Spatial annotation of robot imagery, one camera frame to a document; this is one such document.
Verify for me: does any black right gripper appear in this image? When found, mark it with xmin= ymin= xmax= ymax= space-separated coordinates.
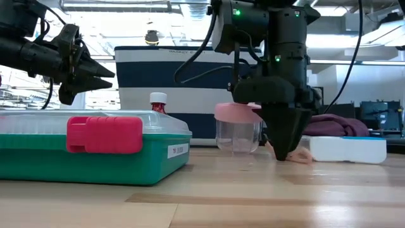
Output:
xmin=232 ymin=75 xmax=321 ymax=161

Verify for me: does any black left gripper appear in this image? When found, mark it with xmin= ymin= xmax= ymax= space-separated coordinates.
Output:
xmin=52 ymin=23 xmax=116 ymax=106

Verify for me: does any light pink bandage strip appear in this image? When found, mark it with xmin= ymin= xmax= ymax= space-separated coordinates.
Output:
xmin=265 ymin=141 xmax=314 ymax=165

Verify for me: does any clear cup with pink lid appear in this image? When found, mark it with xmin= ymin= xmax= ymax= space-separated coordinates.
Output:
xmin=214 ymin=101 xmax=263 ymax=156

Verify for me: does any white blue pill organizer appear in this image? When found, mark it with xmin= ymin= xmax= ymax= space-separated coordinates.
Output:
xmin=300 ymin=135 xmax=387 ymax=165

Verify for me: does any green first aid kit box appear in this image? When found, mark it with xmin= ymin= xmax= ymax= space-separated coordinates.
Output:
xmin=0 ymin=110 xmax=193 ymax=186

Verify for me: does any navy white striped fabric basket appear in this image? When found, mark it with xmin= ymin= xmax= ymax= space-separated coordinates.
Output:
xmin=114 ymin=46 xmax=263 ymax=147

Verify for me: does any folded maroon cloth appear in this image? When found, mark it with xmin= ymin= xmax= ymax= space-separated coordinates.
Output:
xmin=303 ymin=113 xmax=370 ymax=137

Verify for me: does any black monitor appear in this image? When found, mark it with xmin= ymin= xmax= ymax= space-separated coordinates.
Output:
xmin=318 ymin=103 xmax=357 ymax=120

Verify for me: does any black yellow ceiling dome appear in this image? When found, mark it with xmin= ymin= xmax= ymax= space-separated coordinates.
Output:
xmin=144 ymin=30 xmax=160 ymax=46

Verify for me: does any teal equipment cabinet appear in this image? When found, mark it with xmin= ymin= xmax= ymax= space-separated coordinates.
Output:
xmin=360 ymin=100 xmax=404 ymax=132

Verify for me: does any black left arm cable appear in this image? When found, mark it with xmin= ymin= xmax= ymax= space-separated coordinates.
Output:
xmin=40 ymin=78 xmax=54 ymax=110

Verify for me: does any black hanging cable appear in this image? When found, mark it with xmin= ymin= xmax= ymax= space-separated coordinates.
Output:
xmin=323 ymin=0 xmax=364 ymax=114

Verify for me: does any black right table frame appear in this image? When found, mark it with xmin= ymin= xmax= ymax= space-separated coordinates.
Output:
xmin=385 ymin=136 xmax=405 ymax=155

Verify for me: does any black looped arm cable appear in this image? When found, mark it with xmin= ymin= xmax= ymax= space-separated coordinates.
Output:
xmin=173 ymin=9 xmax=235 ymax=85

